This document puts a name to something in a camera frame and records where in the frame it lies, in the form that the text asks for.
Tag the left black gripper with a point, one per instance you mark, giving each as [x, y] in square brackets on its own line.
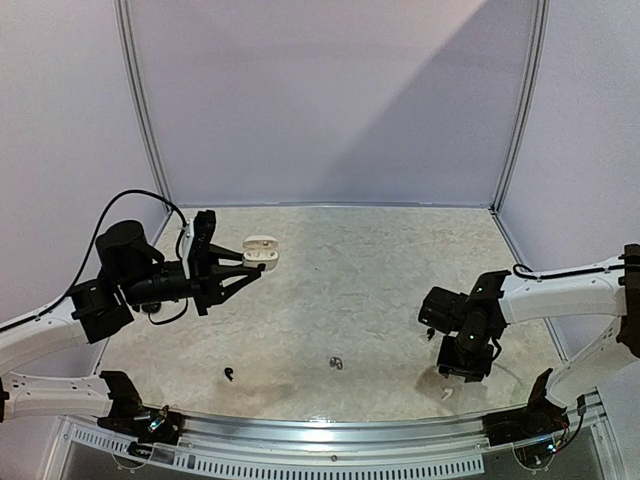
[207, 274]

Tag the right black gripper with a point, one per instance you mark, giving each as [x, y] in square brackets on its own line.
[463, 367]

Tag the white earbud charging case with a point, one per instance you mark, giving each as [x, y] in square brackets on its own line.
[260, 250]

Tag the white earbud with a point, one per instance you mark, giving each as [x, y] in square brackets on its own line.
[447, 392]

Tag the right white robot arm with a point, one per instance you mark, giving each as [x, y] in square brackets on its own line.
[473, 323]

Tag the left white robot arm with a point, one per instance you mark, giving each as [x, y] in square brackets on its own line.
[133, 274]

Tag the black charging case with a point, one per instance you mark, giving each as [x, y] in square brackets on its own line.
[151, 308]

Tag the grey earbud centre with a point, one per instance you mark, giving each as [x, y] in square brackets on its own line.
[336, 363]

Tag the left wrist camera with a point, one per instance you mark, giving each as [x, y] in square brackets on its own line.
[186, 241]

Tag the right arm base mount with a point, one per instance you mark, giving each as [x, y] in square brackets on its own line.
[541, 415]

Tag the aluminium front rail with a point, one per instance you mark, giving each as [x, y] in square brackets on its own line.
[218, 447]

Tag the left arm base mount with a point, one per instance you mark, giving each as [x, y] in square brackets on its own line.
[127, 415]

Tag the left aluminium frame post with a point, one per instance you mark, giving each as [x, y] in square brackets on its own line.
[124, 22]

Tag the aluminium frame post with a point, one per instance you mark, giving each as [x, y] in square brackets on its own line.
[124, 22]
[524, 103]

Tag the right aluminium frame post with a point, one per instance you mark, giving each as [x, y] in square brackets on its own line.
[524, 103]

